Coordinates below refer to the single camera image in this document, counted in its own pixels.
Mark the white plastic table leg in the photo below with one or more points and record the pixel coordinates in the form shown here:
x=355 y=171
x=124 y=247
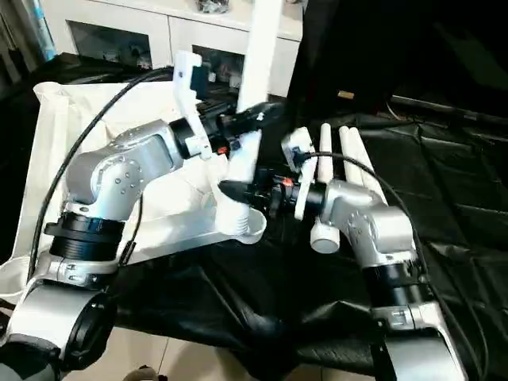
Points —
x=260 y=51
x=351 y=158
x=363 y=162
x=325 y=158

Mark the white plastic table top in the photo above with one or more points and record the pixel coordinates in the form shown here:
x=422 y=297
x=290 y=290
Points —
x=59 y=131

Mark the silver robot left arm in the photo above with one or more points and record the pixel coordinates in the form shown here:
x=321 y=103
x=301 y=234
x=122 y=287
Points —
x=119 y=170

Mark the black mat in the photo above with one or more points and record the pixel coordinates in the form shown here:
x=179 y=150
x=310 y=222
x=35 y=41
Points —
x=285 y=285

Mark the small tan block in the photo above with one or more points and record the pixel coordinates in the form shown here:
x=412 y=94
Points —
x=345 y=95

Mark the shiny object on cabinet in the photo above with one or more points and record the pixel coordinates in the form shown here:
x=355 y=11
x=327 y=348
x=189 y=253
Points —
x=212 y=5

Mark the white cabinet with glass doors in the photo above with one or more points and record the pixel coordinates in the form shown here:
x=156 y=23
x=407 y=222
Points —
x=139 y=20

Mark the black backdrop cloth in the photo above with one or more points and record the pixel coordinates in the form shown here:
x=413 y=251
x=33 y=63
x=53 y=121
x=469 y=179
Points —
x=397 y=43

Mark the blue and white box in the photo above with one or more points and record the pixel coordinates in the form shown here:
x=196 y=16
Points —
x=41 y=31

